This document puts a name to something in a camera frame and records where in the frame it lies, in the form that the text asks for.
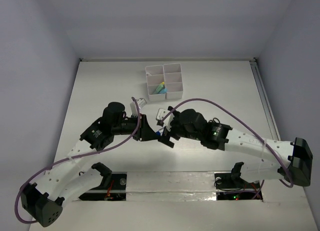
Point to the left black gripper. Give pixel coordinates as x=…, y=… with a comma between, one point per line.
x=143, y=127

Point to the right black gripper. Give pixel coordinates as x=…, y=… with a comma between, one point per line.
x=165, y=139

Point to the clear glue bottle blue cap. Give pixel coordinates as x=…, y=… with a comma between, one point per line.
x=160, y=131

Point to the light blue marker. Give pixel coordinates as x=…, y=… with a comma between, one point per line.
x=163, y=91

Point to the green clear highlighter marker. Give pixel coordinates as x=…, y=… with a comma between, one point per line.
x=158, y=89

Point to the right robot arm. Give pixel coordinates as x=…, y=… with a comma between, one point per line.
x=278, y=160

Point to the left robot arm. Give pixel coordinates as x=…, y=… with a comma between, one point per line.
x=46, y=193

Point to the white organizer tray left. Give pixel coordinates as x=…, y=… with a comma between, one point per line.
x=153, y=80

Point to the white organizer tray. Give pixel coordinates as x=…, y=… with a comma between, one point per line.
x=153, y=80
x=173, y=81

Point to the white organizer tray right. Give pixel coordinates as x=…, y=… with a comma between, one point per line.
x=173, y=81

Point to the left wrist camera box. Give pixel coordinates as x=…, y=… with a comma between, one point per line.
x=141, y=102

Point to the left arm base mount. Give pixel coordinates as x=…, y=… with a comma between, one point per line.
x=115, y=190

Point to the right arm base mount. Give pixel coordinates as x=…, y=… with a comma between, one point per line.
x=229, y=189

